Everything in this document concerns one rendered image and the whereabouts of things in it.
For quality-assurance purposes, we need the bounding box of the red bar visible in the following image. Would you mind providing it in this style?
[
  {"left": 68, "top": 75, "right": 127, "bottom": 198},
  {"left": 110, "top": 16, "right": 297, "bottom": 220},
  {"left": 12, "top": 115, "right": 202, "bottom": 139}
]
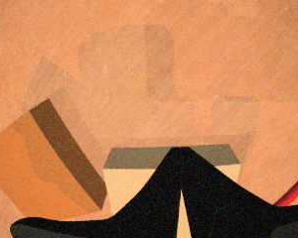
[{"left": 273, "top": 181, "right": 298, "bottom": 206}]

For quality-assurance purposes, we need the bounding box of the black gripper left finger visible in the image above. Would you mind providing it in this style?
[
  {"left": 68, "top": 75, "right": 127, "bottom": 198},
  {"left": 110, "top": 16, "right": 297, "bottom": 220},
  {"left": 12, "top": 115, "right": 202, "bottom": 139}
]
[{"left": 10, "top": 147, "right": 184, "bottom": 238}]

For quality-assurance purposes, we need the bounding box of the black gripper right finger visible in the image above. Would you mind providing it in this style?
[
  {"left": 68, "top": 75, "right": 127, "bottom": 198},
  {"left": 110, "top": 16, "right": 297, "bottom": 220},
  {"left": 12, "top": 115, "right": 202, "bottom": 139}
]
[{"left": 181, "top": 147, "right": 298, "bottom": 238}]

